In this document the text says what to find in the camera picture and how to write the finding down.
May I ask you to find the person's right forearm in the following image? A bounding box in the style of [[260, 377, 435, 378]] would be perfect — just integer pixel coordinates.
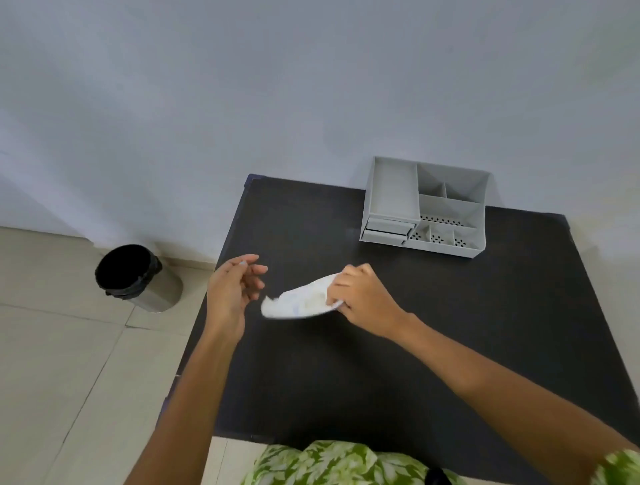
[[387, 312, 640, 485]]

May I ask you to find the person's right hand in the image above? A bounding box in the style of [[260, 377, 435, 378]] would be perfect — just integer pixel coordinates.
[[326, 263, 411, 341]]

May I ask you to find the person's left forearm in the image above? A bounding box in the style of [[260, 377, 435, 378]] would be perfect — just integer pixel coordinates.
[[124, 320, 246, 485]]

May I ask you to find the person's left hand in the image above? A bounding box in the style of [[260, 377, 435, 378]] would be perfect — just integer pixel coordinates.
[[206, 254, 269, 341]]

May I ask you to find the white paper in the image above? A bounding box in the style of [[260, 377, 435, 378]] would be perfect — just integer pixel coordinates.
[[260, 273, 345, 320]]

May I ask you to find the black table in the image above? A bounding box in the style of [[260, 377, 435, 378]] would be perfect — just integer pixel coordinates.
[[159, 173, 640, 485]]

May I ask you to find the steel trash bin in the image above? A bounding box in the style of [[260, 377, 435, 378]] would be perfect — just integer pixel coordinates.
[[95, 244, 184, 314]]

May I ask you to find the black trash bag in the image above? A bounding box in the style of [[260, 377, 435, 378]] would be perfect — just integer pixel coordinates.
[[95, 244, 163, 300]]

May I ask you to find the green floral garment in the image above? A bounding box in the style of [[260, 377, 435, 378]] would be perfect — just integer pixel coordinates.
[[241, 440, 640, 485]]

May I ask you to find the grey plastic desk organizer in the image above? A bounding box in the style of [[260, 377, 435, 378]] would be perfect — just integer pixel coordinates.
[[359, 156, 491, 259]]

